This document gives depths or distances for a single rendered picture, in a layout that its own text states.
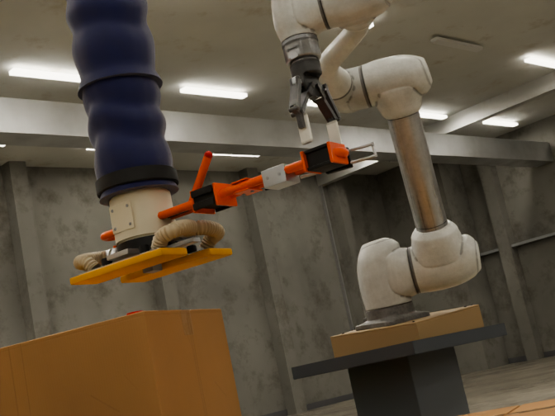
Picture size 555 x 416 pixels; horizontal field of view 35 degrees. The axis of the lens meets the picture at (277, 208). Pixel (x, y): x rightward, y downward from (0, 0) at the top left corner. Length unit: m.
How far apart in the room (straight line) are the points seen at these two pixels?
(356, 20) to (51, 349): 1.13
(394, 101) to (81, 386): 1.21
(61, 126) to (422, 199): 8.57
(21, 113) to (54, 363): 8.57
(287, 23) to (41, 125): 8.83
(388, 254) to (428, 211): 0.19
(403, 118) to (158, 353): 1.04
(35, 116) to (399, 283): 8.44
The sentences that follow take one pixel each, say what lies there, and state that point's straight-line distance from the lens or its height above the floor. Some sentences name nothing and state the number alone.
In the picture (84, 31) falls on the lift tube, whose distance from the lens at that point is 2.53.
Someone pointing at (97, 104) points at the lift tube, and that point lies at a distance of 2.46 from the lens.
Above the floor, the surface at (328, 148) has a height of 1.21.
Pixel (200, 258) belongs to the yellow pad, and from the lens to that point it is 2.38.
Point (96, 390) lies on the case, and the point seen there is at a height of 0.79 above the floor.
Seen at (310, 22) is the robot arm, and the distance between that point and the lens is 2.17.
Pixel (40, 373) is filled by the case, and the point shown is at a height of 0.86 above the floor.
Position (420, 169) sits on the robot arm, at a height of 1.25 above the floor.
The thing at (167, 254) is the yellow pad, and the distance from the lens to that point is 2.22.
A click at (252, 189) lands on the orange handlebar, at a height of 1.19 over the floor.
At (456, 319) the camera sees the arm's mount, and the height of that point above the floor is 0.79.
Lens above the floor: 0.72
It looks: 11 degrees up
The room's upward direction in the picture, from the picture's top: 12 degrees counter-clockwise
